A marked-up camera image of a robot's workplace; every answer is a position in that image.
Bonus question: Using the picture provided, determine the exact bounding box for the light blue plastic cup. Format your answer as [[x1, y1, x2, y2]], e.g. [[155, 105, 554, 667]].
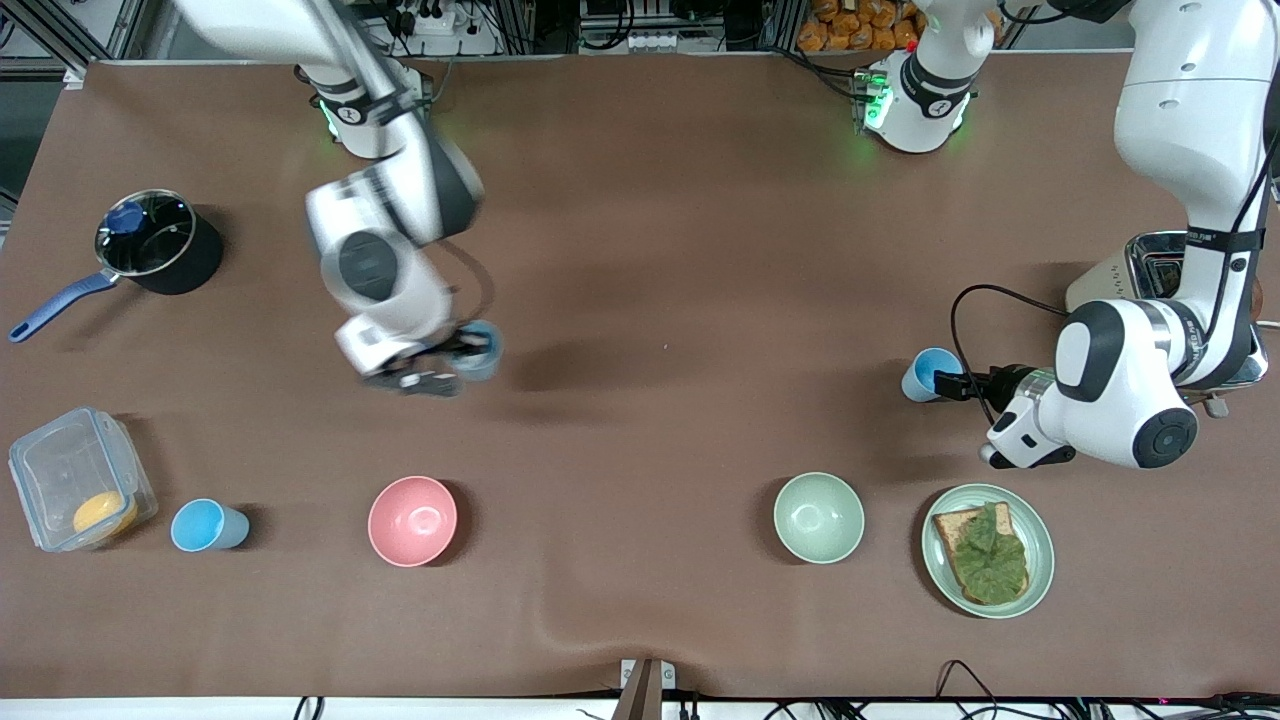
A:
[[452, 320, 504, 383], [170, 498, 251, 553], [901, 347, 966, 404]]

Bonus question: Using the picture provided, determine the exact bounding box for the brown bread slice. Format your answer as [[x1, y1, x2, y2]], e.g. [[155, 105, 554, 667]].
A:
[[932, 501, 1031, 607]]

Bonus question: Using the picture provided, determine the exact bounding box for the beige chrome toaster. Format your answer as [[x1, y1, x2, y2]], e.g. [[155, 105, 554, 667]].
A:
[[1064, 231, 1271, 419]]

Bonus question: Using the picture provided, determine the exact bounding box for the pale green plate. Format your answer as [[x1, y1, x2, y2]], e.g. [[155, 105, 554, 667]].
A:
[[921, 484, 1056, 620]]

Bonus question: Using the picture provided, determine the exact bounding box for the green lettuce leaf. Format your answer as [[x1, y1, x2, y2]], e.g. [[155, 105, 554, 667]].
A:
[[948, 503, 1030, 604]]

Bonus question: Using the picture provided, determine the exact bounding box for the pink bowl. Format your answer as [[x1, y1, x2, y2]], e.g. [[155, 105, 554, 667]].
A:
[[367, 475, 459, 568]]

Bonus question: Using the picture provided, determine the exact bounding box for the pale green bowl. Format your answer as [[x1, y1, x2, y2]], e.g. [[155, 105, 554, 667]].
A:
[[773, 472, 866, 565]]

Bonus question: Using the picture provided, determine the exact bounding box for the glass lid with blue knob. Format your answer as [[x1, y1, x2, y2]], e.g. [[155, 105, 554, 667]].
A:
[[96, 190, 195, 279]]

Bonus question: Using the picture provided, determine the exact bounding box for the white power strip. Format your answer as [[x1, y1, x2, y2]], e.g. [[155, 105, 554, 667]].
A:
[[398, 0, 463, 38]]

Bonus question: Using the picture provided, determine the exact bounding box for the orange round food piece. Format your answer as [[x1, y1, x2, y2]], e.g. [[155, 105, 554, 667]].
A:
[[72, 488, 140, 542]]

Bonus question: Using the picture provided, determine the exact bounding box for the bag of orange buns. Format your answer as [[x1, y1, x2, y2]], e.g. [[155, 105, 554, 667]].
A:
[[796, 0, 923, 54]]

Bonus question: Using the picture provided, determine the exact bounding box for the clear plastic container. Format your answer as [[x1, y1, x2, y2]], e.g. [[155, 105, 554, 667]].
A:
[[8, 405, 160, 554]]

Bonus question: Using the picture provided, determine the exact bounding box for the black pot with blue handle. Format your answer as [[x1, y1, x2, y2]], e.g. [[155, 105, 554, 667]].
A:
[[8, 188, 225, 345]]

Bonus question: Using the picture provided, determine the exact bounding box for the black looped cable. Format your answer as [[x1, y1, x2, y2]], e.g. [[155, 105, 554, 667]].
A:
[[934, 659, 1003, 720]]

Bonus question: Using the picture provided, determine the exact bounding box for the grey metal bracket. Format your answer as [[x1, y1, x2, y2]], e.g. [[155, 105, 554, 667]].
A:
[[612, 657, 677, 720]]

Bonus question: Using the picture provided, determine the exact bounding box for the aluminium frame profile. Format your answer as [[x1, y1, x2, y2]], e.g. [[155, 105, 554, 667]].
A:
[[0, 0, 151, 83]]

